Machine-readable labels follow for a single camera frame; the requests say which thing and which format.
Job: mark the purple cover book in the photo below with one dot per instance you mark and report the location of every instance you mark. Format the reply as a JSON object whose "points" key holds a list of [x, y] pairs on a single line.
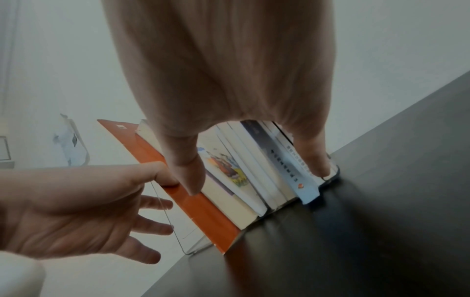
{"points": [[231, 206]]}

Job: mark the black table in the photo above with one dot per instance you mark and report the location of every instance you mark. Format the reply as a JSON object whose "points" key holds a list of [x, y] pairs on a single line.
{"points": [[367, 217]]}

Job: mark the black cover book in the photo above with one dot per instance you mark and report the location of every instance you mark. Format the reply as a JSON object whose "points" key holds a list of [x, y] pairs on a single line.
{"points": [[279, 156]]}

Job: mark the clear acrylic book organizer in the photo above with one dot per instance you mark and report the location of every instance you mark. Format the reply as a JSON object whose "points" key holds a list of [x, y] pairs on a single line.
{"points": [[79, 145]]}

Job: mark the blue spine textbook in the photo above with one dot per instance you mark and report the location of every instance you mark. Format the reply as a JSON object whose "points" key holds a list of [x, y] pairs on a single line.
{"points": [[295, 153], [333, 173]]}

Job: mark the person's right hand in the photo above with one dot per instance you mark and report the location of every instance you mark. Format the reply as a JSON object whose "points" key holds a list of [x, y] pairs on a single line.
{"points": [[227, 63]]}

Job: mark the person's left hand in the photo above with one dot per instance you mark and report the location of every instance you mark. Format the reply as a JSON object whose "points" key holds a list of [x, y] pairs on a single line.
{"points": [[73, 208]]}

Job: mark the white cartoon cover book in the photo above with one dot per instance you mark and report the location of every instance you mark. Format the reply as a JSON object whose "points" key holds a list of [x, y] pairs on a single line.
{"points": [[251, 179]]}

